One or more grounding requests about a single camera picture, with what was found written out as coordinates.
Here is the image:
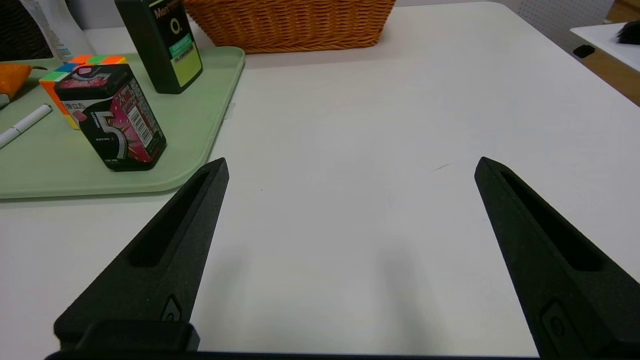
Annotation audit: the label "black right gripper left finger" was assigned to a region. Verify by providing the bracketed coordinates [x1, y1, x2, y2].
[52, 157, 230, 352]

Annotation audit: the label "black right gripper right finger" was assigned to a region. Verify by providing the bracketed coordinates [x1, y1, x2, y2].
[474, 156, 640, 360]

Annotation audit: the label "black pink gum box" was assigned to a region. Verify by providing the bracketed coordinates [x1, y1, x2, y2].
[53, 64, 168, 173]

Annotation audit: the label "multicoloured puzzle cube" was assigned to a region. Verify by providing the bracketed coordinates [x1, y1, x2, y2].
[38, 54, 128, 131]

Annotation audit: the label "black rectangular box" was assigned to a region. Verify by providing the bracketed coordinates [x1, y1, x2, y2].
[114, 0, 204, 95]

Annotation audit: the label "orange snack bag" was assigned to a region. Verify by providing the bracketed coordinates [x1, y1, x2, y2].
[0, 63, 34, 101]

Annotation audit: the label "dark brown wicker basket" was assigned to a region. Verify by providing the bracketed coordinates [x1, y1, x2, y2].
[0, 0, 54, 62]

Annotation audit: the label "orange wicker basket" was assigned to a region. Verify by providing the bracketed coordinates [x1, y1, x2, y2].
[182, 0, 397, 55]

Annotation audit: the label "light green plastic tray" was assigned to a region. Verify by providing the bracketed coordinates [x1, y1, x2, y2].
[0, 46, 246, 200]

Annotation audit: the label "white pen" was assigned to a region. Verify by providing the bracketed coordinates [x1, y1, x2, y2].
[0, 103, 54, 150]

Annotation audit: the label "white side table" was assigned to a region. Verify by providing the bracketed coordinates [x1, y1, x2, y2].
[570, 20, 640, 74]

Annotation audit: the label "black brush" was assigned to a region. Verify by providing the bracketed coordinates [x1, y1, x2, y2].
[616, 20, 640, 46]

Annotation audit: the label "white translucent bottle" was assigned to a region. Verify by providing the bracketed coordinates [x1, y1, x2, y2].
[20, 0, 96, 62]

